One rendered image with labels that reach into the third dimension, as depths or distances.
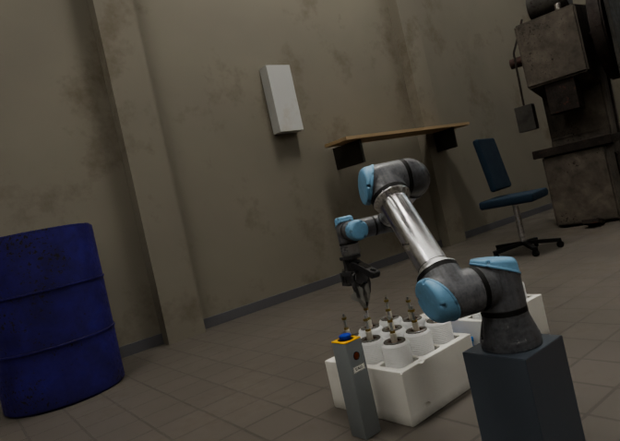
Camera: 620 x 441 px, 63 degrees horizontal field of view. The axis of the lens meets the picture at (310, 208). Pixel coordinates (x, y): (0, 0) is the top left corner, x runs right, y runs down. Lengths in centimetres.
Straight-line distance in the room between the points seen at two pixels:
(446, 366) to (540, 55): 439
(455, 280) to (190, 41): 372
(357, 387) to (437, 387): 30
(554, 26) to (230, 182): 353
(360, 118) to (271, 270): 194
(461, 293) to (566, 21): 473
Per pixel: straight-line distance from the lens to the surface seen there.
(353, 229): 185
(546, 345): 142
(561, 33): 581
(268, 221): 455
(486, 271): 135
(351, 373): 169
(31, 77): 416
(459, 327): 221
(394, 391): 178
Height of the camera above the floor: 75
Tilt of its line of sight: level
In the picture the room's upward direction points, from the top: 13 degrees counter-clockwise
